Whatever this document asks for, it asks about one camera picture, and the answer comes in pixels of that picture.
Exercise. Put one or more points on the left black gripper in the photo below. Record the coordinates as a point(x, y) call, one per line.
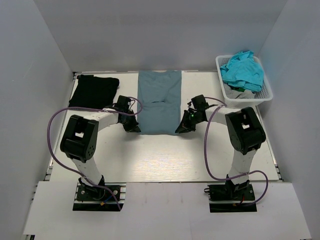
point(132, 129)

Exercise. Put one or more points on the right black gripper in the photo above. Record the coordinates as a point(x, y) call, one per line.
point(185, 126)

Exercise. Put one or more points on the grey-blue t-shirt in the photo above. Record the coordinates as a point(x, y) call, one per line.
point(160, 95)

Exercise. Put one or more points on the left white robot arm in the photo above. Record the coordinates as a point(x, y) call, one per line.
point(79, 141)

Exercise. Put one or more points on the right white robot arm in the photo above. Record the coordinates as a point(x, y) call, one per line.
point(245, 132)

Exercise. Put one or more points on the grey t-shirt in basket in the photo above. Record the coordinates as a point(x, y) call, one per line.
point(232, 94)

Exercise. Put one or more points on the folded black t-shirt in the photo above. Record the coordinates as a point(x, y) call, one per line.
point(94, 92)

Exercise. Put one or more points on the green item in basket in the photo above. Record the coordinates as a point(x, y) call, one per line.
point(239, 89)

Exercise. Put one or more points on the turquoise t-shirt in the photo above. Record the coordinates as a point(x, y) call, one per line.
point(241, 71)

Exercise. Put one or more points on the white plastic laundry basket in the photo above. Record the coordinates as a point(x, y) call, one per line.
point(264, 95)

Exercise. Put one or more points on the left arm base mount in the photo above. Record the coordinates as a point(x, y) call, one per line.
point(94, 199)

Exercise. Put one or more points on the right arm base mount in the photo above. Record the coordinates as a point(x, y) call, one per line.
point(223, 200)

